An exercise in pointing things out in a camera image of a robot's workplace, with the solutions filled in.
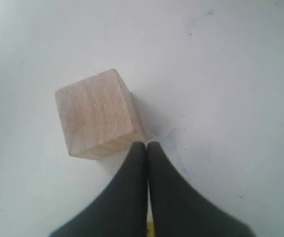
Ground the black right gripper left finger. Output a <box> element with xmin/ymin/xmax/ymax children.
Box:
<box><xmin>51</xmin><ymin>142</ymin><xmax>148</xmax><ymax>237</ymax></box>

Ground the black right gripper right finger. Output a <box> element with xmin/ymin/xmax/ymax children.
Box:
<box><xmin>147</xmin><ymin>142</ymin><xmax>254</xmax><ymax>237</ymax></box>

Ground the yellow tennis ball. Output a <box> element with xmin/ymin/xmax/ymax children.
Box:
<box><xmin>146</xmin><ymin>221</ymin><xmax>155</xmax><ymax>237</ymax></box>

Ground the light wooden cube block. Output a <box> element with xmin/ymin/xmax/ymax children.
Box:
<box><xmin>55</xmin><ymin>69</ymin><xmax>146</xmax><ymax>159</ymax></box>

